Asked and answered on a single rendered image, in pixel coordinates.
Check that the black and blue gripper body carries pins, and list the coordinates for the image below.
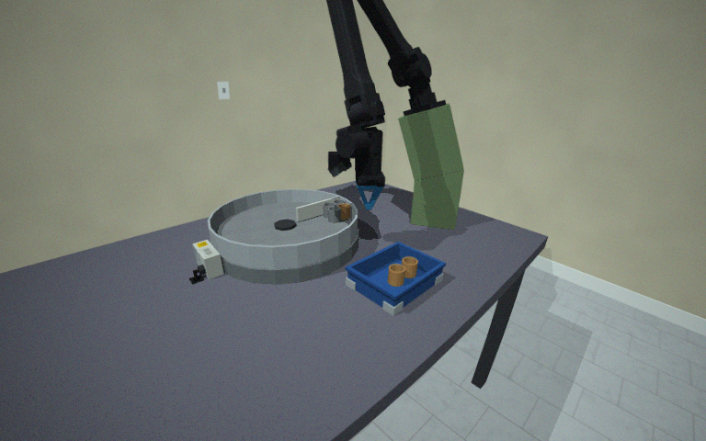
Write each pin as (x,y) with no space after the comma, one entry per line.
(376,178)

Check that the blue open crate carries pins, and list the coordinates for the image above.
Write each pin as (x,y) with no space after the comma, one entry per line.
(376,266)

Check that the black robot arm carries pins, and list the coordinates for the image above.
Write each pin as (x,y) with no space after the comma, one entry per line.
(354,140)

